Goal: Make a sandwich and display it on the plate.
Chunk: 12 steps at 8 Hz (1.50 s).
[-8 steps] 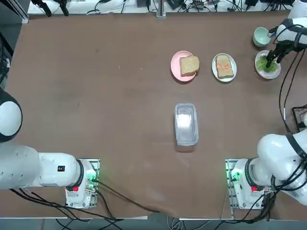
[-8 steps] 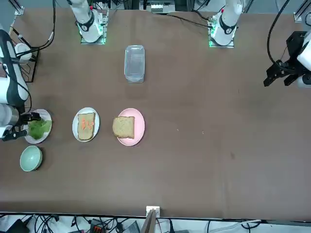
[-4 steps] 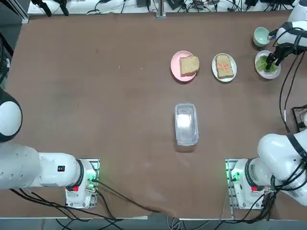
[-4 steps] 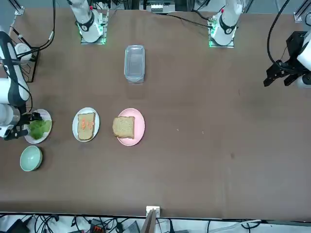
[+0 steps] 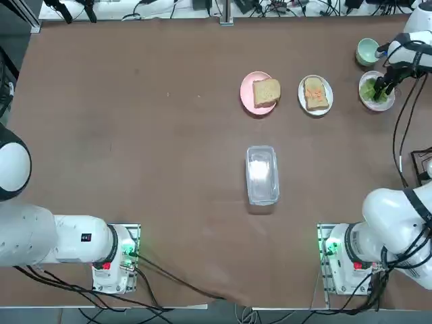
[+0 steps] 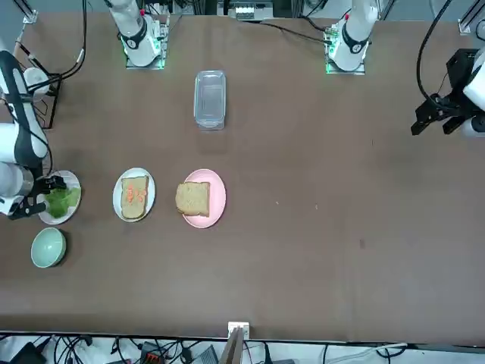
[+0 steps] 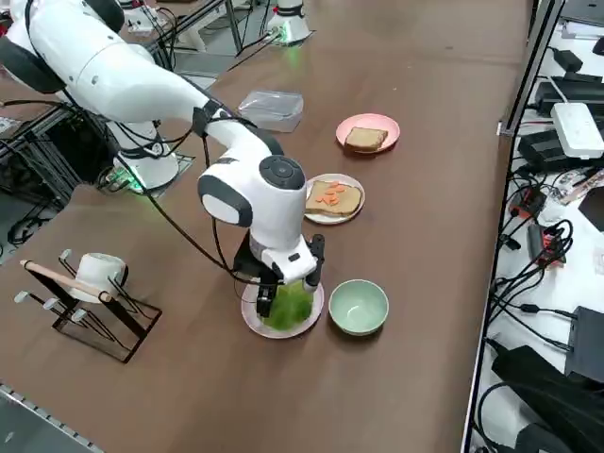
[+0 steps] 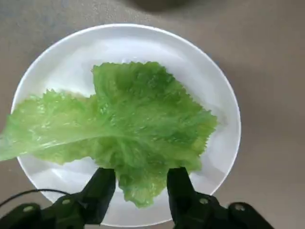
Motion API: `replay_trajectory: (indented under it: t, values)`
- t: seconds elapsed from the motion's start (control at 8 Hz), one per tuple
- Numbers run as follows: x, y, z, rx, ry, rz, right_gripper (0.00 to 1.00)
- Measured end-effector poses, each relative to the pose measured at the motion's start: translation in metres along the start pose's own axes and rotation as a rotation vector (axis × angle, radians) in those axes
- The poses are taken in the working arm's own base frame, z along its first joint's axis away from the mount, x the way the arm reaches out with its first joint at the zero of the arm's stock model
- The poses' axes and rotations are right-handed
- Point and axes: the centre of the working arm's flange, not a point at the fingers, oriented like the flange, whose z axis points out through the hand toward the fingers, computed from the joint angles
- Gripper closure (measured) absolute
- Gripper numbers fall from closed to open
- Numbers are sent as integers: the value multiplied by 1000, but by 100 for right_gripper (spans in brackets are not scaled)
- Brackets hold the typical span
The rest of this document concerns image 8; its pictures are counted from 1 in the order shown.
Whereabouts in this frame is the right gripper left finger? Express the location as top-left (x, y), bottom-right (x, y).
top-left (0, 167), bottom-right (117, 229)

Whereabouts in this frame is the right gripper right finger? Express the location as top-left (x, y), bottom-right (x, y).
top-left (166, 166), bottom-right (275, 229)

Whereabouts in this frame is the green lettuce leaf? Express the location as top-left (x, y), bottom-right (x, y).
top-left (0, 61), bottom-right (219, 209)

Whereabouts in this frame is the white round plate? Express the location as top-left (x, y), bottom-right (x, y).
top-left (10, 23), bottom-right (241, 227)

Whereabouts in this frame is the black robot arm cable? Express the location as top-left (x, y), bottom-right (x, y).
top-left (0, 189), bottom-right (72, 208)

